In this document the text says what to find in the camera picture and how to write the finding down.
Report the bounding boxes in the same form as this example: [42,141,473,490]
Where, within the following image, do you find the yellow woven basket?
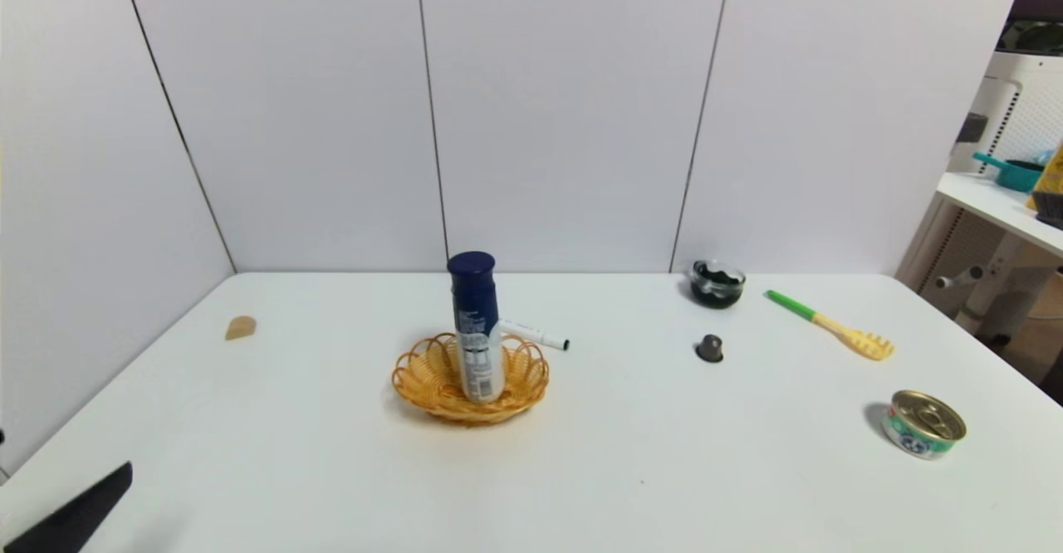
[391,332,551,427]

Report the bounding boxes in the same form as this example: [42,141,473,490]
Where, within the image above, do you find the teal pot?
[973,152,1046,193]

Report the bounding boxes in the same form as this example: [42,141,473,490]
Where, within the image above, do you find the white pegboard panel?
[947,51,1063,176]

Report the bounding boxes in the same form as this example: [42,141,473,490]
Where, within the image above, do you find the green yellow pasta spoon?
[765,289,896,362]

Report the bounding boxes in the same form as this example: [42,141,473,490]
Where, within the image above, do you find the white marker black cap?
[498,319,571,352]

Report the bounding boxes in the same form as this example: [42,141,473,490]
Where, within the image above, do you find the yellow bag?
[1026,144,1063,213]

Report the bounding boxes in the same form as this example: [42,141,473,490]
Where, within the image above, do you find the glass bowl dark contents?
[689,260,747,310]

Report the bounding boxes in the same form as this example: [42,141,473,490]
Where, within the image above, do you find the white side desk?
[897,171,1063,338]

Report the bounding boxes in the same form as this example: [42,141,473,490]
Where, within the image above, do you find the green cat food can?
[882,389,967,461]

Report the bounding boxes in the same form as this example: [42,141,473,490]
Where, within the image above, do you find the grey desk crank knob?
[936,265,985,290]

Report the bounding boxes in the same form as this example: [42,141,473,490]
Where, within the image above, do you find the blue white spray bottle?
[447,252,506,404]

